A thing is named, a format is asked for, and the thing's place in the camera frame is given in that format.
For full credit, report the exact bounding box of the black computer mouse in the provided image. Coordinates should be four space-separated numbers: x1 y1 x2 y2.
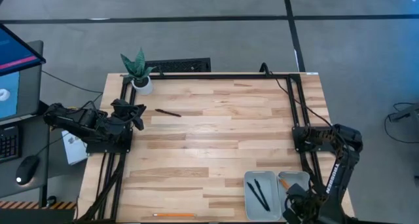
14 154 41 187

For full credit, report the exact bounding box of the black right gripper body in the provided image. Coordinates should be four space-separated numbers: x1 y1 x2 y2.
282 192 328 224

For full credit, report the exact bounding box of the white paper booklet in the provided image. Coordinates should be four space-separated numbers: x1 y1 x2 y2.
60 129 90 166

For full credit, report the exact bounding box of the hazard striped strip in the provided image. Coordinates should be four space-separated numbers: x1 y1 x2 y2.
0 200 79 211

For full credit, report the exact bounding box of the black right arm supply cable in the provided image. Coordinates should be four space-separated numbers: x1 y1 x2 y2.
259 62 333 130

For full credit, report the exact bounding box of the snake plant in white pot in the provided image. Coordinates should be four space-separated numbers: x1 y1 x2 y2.
119 47 156 96

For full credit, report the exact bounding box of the black aluminium rail frame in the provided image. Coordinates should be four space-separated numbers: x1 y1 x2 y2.
75 71 357 224

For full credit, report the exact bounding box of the grey stand foot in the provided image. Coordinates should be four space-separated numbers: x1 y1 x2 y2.
388 102 419 123

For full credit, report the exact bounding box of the grey framed monitor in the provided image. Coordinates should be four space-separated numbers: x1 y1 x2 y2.
0 39 45 123

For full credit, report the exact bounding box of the light grey plastic bin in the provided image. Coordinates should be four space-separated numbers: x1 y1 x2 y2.
277 170 312 219
243 170 283 223

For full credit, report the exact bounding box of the black looped floor cable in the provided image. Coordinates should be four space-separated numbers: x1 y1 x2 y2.
382 101 419 143

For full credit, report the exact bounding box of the black keyboard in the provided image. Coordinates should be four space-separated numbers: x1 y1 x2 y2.
0 124 24 164

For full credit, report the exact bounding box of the grey desk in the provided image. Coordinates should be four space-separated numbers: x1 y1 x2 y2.
0 100 51 200

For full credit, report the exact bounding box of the black perforated panel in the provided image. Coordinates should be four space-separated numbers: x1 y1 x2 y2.
144 56 213 74

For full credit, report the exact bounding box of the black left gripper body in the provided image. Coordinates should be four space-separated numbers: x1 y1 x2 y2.
110 107 137 130

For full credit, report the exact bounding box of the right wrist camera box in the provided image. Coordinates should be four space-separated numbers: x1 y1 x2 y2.
287 183 308 199

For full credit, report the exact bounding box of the black pen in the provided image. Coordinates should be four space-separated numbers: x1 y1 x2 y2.
154 107 183 119
246 181 268 212
253 178 272 213

